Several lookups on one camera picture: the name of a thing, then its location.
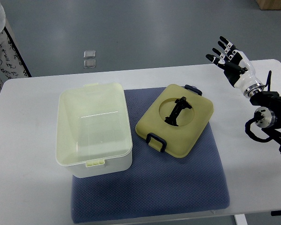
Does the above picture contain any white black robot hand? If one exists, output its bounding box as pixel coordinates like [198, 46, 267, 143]
[206, 36, 264, 98]

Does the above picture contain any yellow box lid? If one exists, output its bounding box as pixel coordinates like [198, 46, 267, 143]
[135, 84, 214, 158]

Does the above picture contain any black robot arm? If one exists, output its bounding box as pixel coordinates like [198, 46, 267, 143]
[245, 71, 281, 153]

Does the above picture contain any cardboard box corner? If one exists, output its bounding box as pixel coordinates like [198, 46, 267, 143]
[256, 0, 281, 10]

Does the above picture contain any white storage box base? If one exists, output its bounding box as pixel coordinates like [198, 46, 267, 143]
[56, 83, 133, 178]

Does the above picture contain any blue grey cushion mat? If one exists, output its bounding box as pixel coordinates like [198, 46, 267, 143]
[70, 85, 230, 224]

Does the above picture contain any upper floor socket plate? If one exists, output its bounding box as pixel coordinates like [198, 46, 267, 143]
[83, 50, 96, 59]

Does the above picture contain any white table leg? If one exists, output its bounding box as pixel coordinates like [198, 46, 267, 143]
[234, 214, 248, 225]

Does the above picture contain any black table control panel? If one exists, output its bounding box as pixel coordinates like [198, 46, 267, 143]
[271, 210, 281, 217]

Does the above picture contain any patterned white fabric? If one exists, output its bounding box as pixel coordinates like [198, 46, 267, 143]
[0, 3, 31, 92]

